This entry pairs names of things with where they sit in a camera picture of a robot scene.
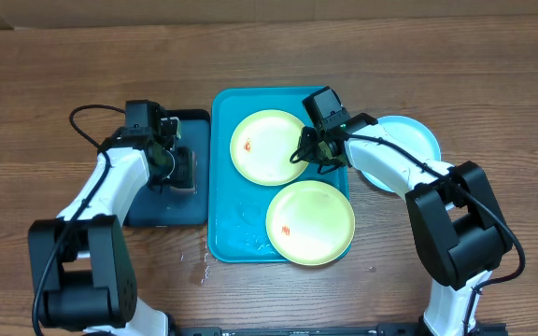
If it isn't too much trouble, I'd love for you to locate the yellow-green plate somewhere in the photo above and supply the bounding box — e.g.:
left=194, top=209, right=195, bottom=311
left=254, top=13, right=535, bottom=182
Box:
left=230, top=109, right=308, bottom=187
left=265, top=180, right=356, bottom=266

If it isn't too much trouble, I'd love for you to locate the light blue plate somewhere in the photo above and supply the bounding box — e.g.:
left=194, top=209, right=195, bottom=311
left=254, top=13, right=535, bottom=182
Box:
left=346, top=116, right=442, bottom=199

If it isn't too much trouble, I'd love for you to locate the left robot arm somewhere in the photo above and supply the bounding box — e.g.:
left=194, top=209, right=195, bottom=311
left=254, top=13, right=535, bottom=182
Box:
left=28, top=100, right=195, bottom=335

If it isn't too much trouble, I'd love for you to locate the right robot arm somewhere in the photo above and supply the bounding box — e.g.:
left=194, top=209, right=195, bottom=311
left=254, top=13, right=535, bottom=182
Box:
left=290, top=87, right=519, bottom=335

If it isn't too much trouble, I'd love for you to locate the black water tray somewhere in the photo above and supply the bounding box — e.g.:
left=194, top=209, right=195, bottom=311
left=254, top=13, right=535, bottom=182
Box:
left=123, top=109, right=211, bottom=228

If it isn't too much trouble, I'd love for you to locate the teal plastic tray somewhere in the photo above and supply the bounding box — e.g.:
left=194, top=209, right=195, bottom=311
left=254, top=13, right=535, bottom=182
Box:
left=207, top=87, right=349, bottom=263

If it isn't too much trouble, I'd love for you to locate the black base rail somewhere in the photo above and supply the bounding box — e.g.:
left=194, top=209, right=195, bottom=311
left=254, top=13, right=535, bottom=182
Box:
left=170, top=321, right=508, bottom=336

